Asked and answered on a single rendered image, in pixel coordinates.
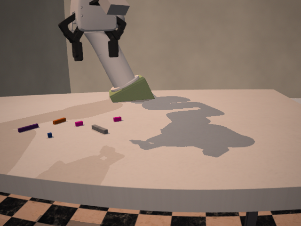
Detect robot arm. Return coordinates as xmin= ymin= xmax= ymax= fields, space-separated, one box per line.
xmin=84 ymin=0 xmax=139 ymax=92

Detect purple rod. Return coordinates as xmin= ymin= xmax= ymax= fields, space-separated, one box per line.
xmin=18 ymin=123 xmax=39 ymax=133

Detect orange rectangular bar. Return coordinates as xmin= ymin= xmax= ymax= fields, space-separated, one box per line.
xmin=53 ymin=118 xmax=66 ymax=125

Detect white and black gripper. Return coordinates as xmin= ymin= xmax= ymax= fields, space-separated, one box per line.
xmin=58 ymin=0 xmax=126 ymax=61

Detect magenta rectangular block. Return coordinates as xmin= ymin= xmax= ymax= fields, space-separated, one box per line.
xmin=75 ymin=121 xmax=83 ymax=127
xmin=113 ymin=117 xmax=121 ymax=122

